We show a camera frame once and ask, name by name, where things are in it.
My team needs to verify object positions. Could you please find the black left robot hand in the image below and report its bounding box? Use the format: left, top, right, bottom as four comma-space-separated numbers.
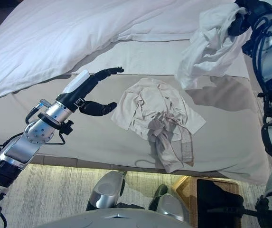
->
56, 66, 124, 117

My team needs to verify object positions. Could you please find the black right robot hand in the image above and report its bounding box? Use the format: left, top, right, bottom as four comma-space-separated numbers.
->
228, 0, 272, 36

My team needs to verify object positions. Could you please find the white garment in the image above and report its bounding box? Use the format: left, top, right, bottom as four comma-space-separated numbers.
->
175, 2, 248, 90

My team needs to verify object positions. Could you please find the beige shirt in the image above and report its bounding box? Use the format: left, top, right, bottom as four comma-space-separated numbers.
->
111, 77, 207, 173

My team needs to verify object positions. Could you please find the black garment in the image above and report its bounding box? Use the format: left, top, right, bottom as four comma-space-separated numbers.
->
196, 178, 244, 228

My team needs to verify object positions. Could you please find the bed with beige cover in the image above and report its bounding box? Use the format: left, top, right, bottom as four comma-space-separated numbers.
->
0, 0, 272, 186

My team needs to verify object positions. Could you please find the brown wicker basket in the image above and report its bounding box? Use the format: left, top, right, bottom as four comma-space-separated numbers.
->
172, 175, 267, 228

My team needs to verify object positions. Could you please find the white duvet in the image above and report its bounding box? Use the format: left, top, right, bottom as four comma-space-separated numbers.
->
0, 0, 250, 103

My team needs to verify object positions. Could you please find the grey striped area rug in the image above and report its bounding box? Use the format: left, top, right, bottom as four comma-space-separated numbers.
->
0, 156, 272, 228

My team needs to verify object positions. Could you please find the silver left robot leg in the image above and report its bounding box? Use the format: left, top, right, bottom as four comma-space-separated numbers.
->
86, 171, 127, 211

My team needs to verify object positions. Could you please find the silver robot leg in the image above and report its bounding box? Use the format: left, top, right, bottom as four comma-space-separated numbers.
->
86, 171, 127, 211
149, 184, 190, 223

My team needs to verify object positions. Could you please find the grey robot torso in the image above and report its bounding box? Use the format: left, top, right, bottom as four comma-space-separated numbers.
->
35, 208, 188, 228

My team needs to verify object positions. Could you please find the silver right robot leg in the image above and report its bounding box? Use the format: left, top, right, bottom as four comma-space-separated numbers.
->
149, 184, 190, 223

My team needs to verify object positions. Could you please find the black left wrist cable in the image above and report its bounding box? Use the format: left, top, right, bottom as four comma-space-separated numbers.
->
25, 99, 75, 145

